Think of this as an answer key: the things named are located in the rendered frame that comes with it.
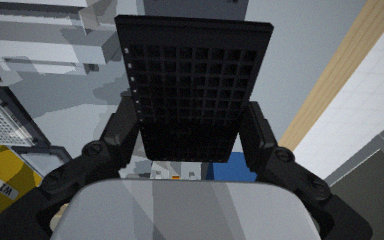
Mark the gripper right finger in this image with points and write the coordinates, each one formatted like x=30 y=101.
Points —
x=336 y=219

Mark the yellow translucent bin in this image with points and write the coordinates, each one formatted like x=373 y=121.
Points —
x=16 y=178

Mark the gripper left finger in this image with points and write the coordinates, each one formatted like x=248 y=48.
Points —
x=29 y=217

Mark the blue bin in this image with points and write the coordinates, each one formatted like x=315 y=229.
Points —
x=234 y=170

